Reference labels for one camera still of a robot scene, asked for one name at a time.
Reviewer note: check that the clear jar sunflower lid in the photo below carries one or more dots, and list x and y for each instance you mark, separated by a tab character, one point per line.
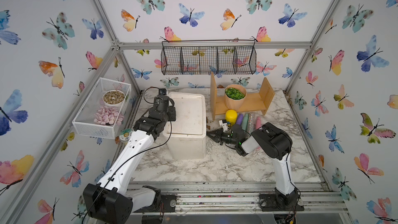
125	135

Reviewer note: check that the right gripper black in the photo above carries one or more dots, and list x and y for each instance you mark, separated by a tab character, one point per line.
217	136

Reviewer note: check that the white mesh wall basket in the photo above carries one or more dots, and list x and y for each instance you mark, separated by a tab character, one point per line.
83	122

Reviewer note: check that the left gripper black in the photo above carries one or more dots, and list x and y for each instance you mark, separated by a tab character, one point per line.
172	111

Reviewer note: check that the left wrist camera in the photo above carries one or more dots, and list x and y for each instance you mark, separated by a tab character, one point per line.
162	91

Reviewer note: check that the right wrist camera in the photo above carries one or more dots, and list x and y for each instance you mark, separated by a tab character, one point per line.
225	125

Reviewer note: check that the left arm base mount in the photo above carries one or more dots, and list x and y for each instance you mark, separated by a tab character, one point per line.
150	200

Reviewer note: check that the white drawer cabinet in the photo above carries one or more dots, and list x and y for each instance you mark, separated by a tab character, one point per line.
187	134

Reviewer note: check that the pink petal pile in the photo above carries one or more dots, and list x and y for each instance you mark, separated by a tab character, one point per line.
108	116

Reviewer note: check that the purple microphone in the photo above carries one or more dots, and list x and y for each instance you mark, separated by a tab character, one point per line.
239	119

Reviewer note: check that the green microphone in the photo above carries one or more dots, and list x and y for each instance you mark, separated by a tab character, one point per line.
245	122

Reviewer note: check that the pink pot with green plant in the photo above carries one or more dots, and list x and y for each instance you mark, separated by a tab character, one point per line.
234	96

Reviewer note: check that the black wire wall basket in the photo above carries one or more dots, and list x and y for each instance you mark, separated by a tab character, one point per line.
202	57

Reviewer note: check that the pink microphone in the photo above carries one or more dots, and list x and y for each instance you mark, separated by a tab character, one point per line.
258	123

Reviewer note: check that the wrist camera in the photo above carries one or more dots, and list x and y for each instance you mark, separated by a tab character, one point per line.
162	91
225	125

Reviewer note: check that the white bowl of nuts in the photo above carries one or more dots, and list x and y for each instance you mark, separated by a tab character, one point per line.
114	98

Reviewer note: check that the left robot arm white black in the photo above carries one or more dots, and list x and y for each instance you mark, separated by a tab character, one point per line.
106	200

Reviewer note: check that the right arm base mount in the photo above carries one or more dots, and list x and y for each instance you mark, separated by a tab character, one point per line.
280	202

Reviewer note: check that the wooden shelf stand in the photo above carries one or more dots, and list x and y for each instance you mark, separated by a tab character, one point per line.
257	101

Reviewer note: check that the yellow plastic jar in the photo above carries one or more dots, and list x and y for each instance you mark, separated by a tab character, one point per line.
231	117

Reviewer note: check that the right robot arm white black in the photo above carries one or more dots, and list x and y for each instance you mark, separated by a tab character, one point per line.
277	145

